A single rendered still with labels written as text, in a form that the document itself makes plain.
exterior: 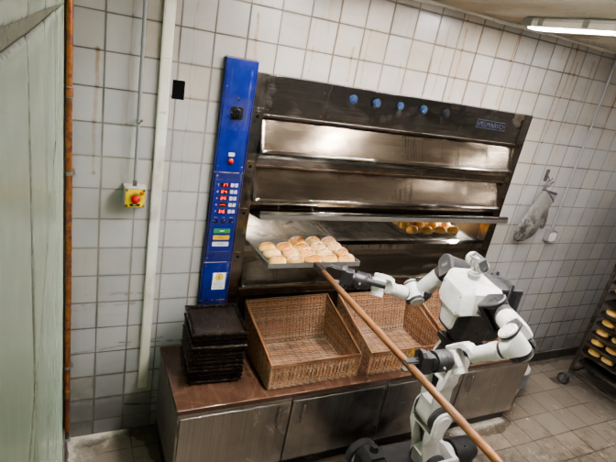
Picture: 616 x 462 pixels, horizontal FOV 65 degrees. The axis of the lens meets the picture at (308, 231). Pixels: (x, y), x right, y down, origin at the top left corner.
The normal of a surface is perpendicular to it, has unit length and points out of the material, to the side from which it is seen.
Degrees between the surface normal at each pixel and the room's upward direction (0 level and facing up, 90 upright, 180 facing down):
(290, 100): 90
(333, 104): 90
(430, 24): 90
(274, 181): 70
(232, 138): 90
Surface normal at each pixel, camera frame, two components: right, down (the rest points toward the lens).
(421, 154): 0.44, 0.05
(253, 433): 0.41, 0.39
